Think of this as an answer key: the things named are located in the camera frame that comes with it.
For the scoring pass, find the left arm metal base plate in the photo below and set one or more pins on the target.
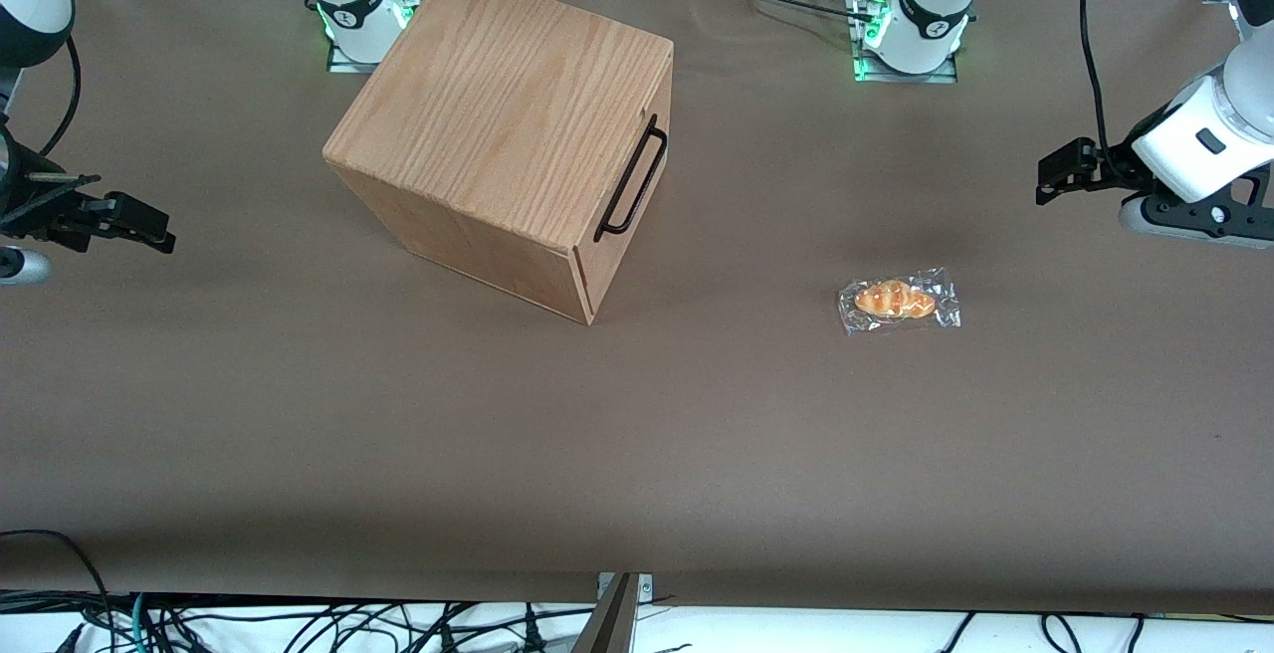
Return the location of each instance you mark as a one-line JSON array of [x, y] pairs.
[[906, 78]]

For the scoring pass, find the brown slanted bar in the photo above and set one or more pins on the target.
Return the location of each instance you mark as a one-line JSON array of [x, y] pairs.
[[607, 628]]

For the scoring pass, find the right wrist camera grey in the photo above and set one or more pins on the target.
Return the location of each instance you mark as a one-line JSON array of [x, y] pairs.
[[20, 267]]

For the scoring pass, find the wooden drawer cabinet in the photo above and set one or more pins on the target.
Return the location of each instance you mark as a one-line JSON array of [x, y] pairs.
[[498, 106]]

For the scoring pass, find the metal table edge bracket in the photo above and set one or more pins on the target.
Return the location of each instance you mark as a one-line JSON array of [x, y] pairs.
[[645, 588]]

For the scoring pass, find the bread roll in clear wrapper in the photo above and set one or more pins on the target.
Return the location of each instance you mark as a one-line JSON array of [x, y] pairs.
[[896, 300]]

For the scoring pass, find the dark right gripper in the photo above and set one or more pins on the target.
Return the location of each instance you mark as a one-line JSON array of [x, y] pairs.
[[30, 207]]

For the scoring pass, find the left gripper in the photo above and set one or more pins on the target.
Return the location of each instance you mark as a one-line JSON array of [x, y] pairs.
[[1117, 164]]

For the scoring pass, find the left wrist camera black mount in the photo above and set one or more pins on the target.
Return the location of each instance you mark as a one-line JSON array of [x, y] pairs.
[[1194, 220]]

